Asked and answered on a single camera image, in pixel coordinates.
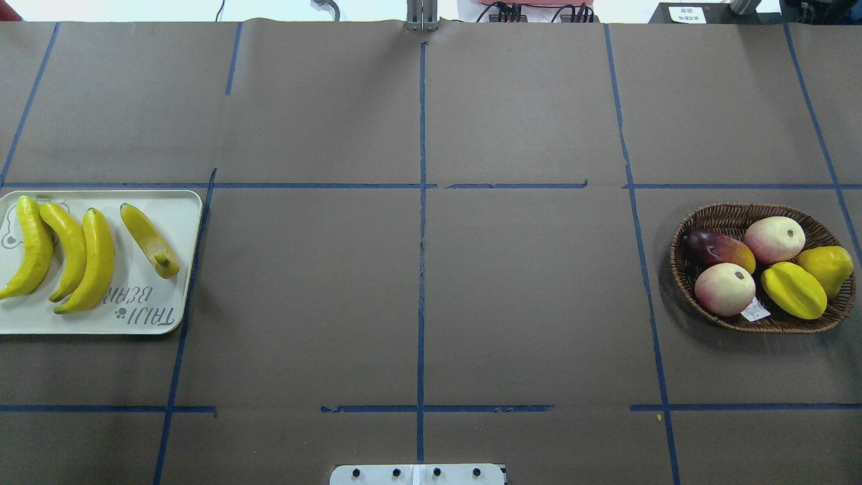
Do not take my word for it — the pale red apple upper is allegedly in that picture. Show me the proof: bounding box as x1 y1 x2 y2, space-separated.
694 262 756 317

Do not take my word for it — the yellow pear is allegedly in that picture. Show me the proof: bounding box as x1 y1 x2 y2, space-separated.
795 246 854 301

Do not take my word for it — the pale red apple lower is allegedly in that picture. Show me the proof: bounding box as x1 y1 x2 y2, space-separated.
742 217 807 265

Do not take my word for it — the yellow banana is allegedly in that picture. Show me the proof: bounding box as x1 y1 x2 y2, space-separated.
120 203 180 279
1 195 53 300
53 207 116 315
39 202 87 302

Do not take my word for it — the pale red apple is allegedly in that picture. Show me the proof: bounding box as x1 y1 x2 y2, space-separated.
742 217 807 265
694 262 756 317

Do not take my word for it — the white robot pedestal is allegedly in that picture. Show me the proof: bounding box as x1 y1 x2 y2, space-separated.
329 463 508 484

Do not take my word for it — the yellow star fruit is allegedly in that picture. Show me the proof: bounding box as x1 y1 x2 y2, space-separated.
761 261 828 320

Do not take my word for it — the dark red fruit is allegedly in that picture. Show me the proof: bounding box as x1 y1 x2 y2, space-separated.
683 229 756 274

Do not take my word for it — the white bear tray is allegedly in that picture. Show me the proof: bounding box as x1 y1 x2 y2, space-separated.
1 189 203 335

